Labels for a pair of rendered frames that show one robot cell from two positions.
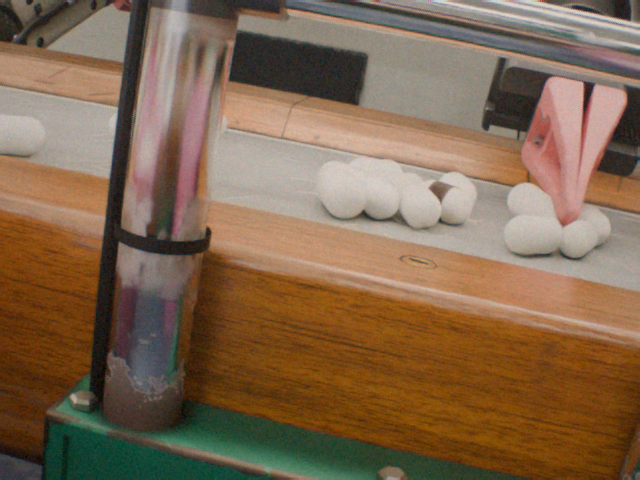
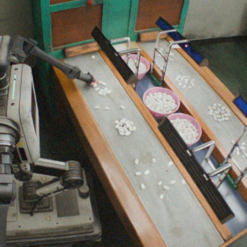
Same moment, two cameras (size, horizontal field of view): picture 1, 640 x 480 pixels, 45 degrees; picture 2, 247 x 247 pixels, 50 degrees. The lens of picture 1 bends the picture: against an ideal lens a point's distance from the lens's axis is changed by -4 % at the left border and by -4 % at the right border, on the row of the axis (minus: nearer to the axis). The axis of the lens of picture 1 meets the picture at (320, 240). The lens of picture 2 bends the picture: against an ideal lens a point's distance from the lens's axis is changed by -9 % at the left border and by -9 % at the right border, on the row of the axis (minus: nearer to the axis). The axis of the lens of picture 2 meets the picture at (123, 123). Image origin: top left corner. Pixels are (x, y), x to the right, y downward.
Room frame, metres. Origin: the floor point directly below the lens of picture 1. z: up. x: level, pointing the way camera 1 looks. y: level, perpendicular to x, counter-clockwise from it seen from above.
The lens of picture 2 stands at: (1.20, 1.29, 2.19)
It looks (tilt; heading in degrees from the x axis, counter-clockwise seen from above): 49 degrees down; 233
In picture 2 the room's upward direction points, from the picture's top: 7 degrees clockwise
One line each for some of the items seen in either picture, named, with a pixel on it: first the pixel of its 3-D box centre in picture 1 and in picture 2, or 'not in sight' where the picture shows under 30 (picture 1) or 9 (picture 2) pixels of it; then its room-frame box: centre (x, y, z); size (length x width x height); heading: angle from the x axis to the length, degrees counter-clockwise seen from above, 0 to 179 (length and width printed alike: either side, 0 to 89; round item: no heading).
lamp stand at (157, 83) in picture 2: not in sight; (168, 59); (-0.12, 0.00, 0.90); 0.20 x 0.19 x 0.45; 84
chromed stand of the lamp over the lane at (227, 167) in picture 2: not in sight; (199, 180); (0.38, 0.92, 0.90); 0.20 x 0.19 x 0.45; 84
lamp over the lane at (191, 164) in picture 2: not in sight; (196, 166); (0.45, 0.91, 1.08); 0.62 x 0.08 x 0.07; 84
